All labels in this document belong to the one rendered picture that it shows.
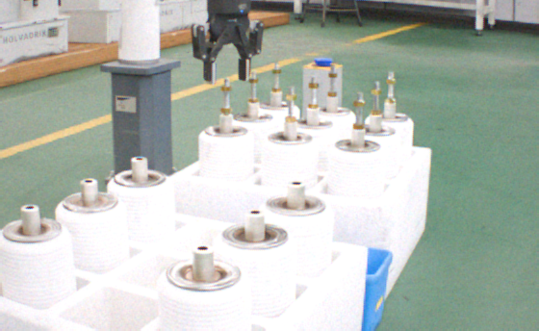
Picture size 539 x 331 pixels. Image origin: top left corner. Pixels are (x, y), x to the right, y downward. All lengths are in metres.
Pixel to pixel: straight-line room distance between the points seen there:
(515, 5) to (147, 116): 4.98
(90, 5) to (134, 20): 2.35
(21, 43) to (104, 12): 0.68
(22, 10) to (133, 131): 2.03
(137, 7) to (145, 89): 0.19
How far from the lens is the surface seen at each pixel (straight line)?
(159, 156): 1.80
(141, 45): 1.76
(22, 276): 0.86
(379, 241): 1.19
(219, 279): 0.74
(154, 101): 1.76
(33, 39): 3.58
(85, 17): 4.12
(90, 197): 0.95
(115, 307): 0.91
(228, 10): 1.24
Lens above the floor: 0.57
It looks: 15 degrees down
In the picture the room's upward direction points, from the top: 1 degrees clockwise
